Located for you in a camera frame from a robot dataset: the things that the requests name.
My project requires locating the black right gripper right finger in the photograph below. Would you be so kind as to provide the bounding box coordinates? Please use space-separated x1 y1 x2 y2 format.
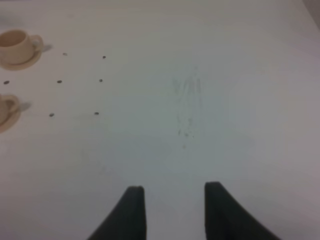
204 182 279 240

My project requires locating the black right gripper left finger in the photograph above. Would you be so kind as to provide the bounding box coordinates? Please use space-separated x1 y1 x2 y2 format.
89 186 146 240

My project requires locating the near teacup saucer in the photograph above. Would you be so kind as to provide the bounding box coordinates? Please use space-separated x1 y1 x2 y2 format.
0 108 21 134

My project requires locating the teacup saucer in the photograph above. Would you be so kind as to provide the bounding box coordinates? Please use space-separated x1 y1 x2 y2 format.
0 50 43 71
0 108 21 134

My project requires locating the near brown teacup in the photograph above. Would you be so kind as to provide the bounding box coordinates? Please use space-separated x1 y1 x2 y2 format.
0 95 20 125

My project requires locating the brown teacup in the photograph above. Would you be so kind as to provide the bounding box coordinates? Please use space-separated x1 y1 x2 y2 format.
0 95 20 125
0 29 44 66

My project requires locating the far teacup saucer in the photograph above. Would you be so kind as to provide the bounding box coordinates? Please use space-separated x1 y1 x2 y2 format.
0 50 43 71

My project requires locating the far brown teacup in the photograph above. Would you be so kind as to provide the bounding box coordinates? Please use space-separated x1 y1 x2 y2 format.
0 29 44 66

